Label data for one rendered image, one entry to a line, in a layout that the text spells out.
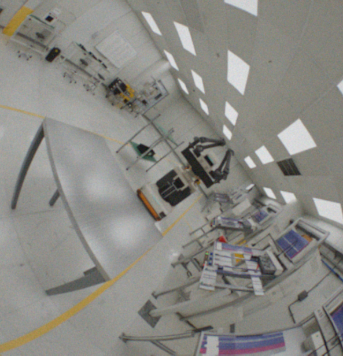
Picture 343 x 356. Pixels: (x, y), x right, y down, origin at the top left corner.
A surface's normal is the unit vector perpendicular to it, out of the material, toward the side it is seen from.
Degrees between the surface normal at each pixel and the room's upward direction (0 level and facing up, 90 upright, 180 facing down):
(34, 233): 0
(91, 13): 90
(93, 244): 0
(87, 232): 0
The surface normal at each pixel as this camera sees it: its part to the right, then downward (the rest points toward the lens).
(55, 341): 0.78, -0.59
